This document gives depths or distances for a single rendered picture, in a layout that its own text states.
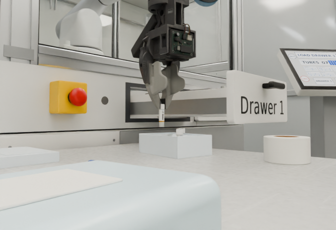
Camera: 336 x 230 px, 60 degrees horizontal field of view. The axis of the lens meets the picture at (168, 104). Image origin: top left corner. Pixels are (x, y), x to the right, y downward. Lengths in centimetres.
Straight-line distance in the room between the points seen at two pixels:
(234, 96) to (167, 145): 18
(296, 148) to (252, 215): 26
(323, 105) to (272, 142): 118
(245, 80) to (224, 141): 60
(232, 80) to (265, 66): 198
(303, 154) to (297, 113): 197
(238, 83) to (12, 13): 49
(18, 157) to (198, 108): 38
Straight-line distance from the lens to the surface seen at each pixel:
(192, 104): 68
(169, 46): 54
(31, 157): 48
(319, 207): 27
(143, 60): 57
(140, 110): 80
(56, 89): 67
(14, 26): 70
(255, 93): 69
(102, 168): 16
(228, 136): 125
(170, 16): 57
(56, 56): 72
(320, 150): 169
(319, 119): 168
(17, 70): 68
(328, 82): 158
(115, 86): 80
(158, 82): 56
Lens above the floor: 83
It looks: 3 degrees up
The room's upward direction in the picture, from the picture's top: straight up
